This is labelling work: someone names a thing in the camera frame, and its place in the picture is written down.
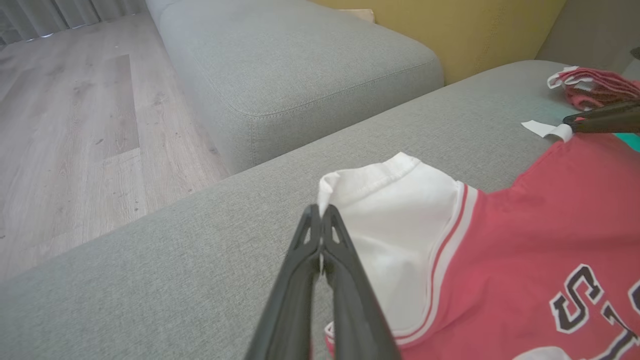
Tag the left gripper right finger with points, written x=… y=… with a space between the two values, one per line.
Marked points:
x=352 y=310

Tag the red shorts white stripe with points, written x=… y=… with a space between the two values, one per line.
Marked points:
x=600 y=87

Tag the red basketball jersey white sleeves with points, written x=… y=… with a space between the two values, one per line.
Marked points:
x=525 y=240

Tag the grey curtain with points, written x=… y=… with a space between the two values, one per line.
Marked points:
x=60 y=15

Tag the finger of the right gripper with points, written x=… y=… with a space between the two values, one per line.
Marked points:
x=610 y=121

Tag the small grey sofa section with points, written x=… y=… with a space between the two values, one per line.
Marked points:
x=300 y=65

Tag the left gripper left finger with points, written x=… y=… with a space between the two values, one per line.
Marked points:
x=292 y=300

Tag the yellow sofa backrest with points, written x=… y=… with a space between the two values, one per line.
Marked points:
x=475 y=35

